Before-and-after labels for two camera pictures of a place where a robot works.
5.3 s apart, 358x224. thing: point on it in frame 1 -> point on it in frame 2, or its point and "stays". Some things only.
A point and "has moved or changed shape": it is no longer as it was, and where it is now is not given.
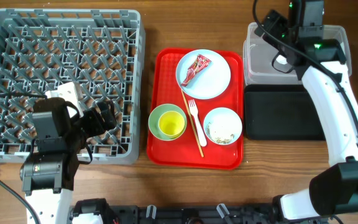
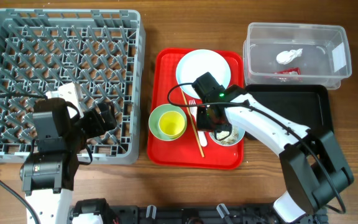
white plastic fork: x=198 y=124 stays
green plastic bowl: x=155 y=116 stays
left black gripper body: x=91 y=125 stays
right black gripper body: x=276 y=27 -> x=205 y=122
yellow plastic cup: x=171 y=124 stays
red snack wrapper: x=201 y=61 has moved or changed shape
